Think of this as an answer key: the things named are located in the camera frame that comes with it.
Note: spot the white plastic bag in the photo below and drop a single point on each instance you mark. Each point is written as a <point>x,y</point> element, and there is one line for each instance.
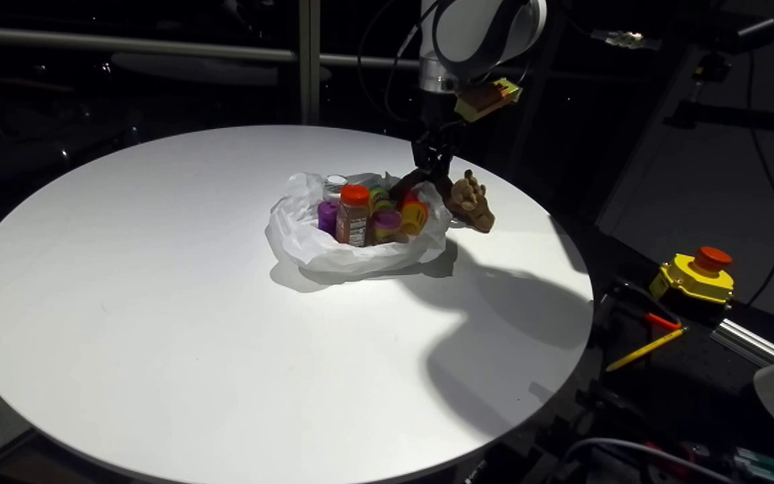
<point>352,259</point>

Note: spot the red lid spice jar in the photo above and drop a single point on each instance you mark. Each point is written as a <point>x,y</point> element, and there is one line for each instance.
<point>353,219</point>

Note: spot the brown plush toy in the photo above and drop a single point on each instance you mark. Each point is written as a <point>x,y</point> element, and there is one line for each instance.
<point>472,204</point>

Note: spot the black camera on stand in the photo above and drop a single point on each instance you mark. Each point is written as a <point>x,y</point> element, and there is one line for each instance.
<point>726,28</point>

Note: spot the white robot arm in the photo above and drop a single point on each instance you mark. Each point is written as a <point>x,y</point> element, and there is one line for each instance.
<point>483,29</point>

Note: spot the grey vertical metal post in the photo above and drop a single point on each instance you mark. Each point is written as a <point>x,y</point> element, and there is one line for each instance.
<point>310,63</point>

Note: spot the aluminium extrusion bar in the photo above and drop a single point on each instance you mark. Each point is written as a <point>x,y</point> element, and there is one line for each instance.
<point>755,339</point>

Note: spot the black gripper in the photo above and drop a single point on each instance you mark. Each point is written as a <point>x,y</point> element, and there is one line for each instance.
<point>436,134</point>

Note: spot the yellow emergency stop button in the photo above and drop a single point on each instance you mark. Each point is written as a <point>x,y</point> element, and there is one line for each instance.
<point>698,271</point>

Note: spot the grey horizontal metal rail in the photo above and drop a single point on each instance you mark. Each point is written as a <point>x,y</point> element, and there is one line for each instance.
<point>120,44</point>

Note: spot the purple plastic cylinder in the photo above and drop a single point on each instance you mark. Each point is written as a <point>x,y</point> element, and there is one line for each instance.
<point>329,216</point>

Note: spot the yellow pencil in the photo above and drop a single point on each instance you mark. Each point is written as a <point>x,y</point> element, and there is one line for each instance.
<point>647,348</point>

